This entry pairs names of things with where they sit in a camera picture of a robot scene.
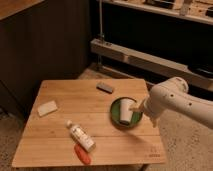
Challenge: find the white plastic bottle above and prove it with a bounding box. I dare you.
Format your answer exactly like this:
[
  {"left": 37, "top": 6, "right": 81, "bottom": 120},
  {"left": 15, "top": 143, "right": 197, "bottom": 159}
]
[{"left": 66, "top": 120, "right": 96, "bottom": 152}]

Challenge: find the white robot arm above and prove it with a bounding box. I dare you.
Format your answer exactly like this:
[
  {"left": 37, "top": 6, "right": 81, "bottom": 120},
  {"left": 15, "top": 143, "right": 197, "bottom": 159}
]
[{"left": 129, "top": 77, "right": 213, "bottom": 129}]

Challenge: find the grey rectangular block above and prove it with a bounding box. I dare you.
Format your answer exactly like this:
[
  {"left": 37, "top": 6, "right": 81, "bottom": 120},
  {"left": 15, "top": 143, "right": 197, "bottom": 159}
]
[{"left": 96, "top": 82, "right": 114, "bottom": 94}]

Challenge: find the green plate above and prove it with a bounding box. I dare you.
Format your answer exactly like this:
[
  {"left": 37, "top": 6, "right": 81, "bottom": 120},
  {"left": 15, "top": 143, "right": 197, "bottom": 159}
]
[{"left": 110, "top": 97, "right": 143, "bottom": 128}]

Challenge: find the wooden folding table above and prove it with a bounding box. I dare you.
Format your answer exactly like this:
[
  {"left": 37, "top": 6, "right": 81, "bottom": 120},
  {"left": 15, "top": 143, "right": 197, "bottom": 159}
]
[{"left": 12, "top": 79, "right": 166, "bottom": 168}]

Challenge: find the grey metal shelf rack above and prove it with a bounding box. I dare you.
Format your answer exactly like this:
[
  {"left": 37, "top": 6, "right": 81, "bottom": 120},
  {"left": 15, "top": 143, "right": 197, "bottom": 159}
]
[{"left": 91, "top": 0, "right": 213, "bottom": 91}]

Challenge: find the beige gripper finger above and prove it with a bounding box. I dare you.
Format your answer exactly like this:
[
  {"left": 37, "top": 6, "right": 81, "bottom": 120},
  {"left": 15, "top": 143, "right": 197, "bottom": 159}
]
[{"left": 129, "top": 100, "right": 145, "bottom": 112}]

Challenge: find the beige sponge block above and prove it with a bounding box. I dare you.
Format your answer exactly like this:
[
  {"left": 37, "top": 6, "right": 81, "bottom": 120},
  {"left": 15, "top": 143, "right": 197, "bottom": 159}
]
[{"left": 37, "top": 101, "right": 58, "bottom": 117}]

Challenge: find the orange carrot toy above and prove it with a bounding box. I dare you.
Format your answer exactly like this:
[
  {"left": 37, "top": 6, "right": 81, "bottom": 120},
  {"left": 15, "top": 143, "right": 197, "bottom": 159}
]
[{"left": 74, "top": 144, "right": 91, "bottom": 165}]

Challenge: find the white paper cup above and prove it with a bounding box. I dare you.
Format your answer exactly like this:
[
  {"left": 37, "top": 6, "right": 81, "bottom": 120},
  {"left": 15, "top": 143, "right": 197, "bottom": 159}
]
[{"left": 120, "top": 98, "right": 135, "bottom": 125}]

